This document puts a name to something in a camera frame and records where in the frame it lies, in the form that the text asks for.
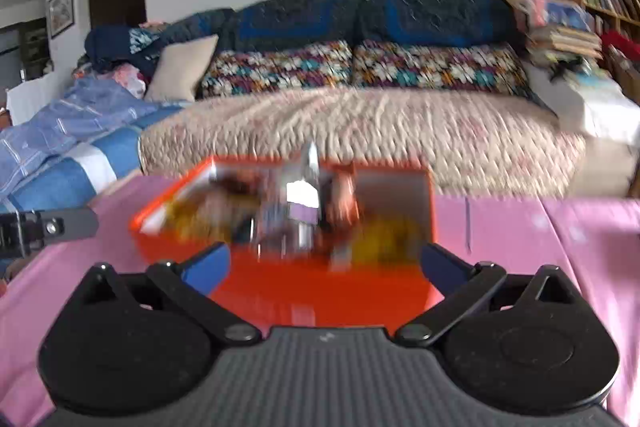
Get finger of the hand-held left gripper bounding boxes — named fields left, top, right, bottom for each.
left=42, top=206, right=99, bottom=244

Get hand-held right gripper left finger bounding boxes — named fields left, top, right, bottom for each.
left=75, top=243, right=262, bottom=347

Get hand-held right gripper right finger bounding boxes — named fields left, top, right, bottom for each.
left=395, top=243, right=585, bottom=348

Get gold foil snack packet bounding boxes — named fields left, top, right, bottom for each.
left=167, top=199, right=236, bottom=243

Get yellow cake packet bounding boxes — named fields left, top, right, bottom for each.
left=350, top=214, right=426, bottom=265

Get orange cardboard box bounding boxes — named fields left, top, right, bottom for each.
left=129, top=155, right=443, bottom=328

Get orange red snack packet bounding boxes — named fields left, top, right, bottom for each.
left=327, top=164, right=362, bottom=233

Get silver green snack packet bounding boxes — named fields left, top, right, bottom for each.
left=280, top=142, right=326, bottom=253

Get blue striped blanket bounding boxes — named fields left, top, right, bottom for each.
left=0, top=74, right=167, bottom=214

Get white sheet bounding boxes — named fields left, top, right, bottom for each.
left=5, top=77, right=76, bottom=126

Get pink clothes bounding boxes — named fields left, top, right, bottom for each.
left=112, top=64, right=149, bottom=98

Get beige quilted sofa cover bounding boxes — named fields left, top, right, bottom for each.
left=139, top=87, right=586, bottom=198

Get dark wooden cabinet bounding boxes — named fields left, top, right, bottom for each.
left=20, top=19, right=52, bottom=80

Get dark navy clothes pile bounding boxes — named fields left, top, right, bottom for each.
left=84, top=24, right=161, bottom=75

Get beige pillow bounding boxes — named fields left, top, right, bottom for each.
left=145, top=34, right=220, bottom=102

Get floral crochet cushion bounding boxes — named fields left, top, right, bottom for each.
left=200, top=39, right=357, bottom=100
left=352, top=39, right=531, bottom=98

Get small framed picture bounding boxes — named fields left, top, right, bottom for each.
left=47, top=0, right=75, bottom=38

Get dark blue patterned cushion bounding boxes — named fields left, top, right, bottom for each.
left=150, top=9, right=237, bottom=54
left=234, top=0, right=367, bottom=54
left=357, top=0, right=518, bottom=50

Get stack of books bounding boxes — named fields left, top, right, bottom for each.
left=520, top=0, right=605, bottom=68

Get red cloth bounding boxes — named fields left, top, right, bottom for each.
left=600, top=31, right=640, bottom=64

